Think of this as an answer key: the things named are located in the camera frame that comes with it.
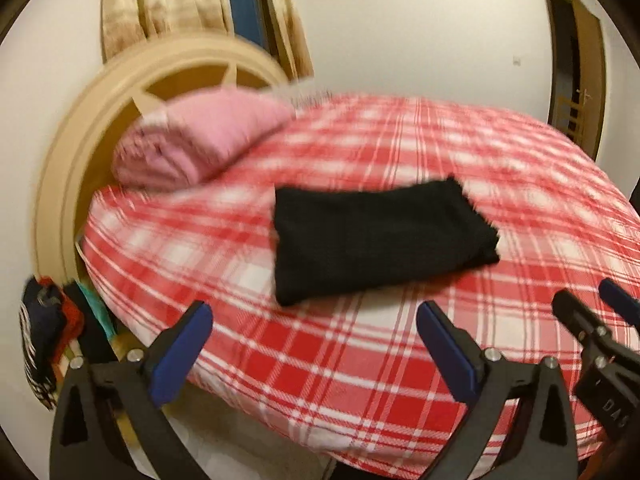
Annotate black white patterned cloth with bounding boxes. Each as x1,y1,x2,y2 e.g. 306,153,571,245
19,305,60,411

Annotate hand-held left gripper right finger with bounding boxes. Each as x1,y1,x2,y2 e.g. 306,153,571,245
416,301,581,480

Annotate pink folded blanket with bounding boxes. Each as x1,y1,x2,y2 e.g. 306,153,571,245
112,89,296,191

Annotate brown wooden door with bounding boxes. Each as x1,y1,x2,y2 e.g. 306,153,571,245
542,0,608,161

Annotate gold curtain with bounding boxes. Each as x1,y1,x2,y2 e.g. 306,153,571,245
100,0,236,63
257,0,316,81

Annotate blue window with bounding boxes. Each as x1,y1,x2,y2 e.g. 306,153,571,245
225,0,273,56

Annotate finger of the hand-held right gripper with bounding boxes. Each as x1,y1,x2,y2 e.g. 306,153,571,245
551,288,617,357
598,277,640,332

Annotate grey cloth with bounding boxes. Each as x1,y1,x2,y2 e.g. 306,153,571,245
272,80,333,111

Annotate red plaid bed sheet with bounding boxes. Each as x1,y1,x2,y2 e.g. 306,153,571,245
80,92,640,463

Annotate red cloth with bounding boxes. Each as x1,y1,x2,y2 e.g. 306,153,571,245
59,292,87,350

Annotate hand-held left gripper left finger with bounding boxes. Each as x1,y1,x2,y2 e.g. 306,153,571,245
50,300,216,480

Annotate teal cloth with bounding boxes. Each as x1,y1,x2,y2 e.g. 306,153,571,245
75,280,120,342

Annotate black pants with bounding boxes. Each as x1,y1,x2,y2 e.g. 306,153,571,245
272,175,501,307

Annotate cream round headboard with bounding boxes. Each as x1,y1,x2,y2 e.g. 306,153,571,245
32,35,296,286

